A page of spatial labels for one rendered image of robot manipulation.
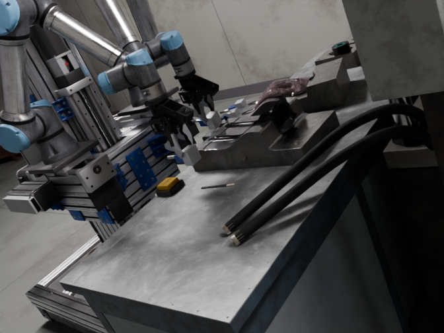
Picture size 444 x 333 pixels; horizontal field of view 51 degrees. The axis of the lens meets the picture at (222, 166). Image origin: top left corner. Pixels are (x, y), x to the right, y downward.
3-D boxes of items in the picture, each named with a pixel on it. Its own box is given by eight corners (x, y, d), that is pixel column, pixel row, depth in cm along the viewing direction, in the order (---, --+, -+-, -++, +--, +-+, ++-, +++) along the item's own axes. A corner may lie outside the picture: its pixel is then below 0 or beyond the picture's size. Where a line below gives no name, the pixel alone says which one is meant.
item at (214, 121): (191, 129, 189) (185, 119, 186) (197, 122, 192) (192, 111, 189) (216, 129, 181) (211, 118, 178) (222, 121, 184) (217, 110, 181)
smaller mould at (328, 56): (318, 74, 223) (314, 61, 221) (331, 63, 233) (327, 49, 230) (357, 67, 210) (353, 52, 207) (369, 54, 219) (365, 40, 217)
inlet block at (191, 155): (167, 168, 161) (160, 154, 159) (176, 160, 164) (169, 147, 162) (193, 165, 152) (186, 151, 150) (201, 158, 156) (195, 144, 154)
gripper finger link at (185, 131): (187, 144, 162) (172, 124, 157) (199, 143, 158) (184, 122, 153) (182, 150, 160) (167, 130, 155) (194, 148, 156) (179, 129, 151)
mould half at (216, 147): (195, 171, 177) (180, 141, 172) (231, 138, 193) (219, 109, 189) (307, 164, 143) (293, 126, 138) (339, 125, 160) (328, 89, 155)
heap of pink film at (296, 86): (250, 113, 193) (244, 96, 190) (261, 97, 208) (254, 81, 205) (309, 96, 181) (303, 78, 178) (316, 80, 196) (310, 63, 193)
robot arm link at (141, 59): (127, 53, 147) (150, 44, 144) (143, 85, 151) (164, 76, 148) (117, 60, 141) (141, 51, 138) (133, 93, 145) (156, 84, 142)
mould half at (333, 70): (229, 135, 198) (219, 112, 194) (245, 111, 219) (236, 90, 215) (344, 104, 175) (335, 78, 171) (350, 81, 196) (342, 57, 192)
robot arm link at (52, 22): (22, 7, 163) (141, 82, 167) (2, 13, 154) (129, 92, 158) (31, -23, 157) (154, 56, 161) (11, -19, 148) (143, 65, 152)
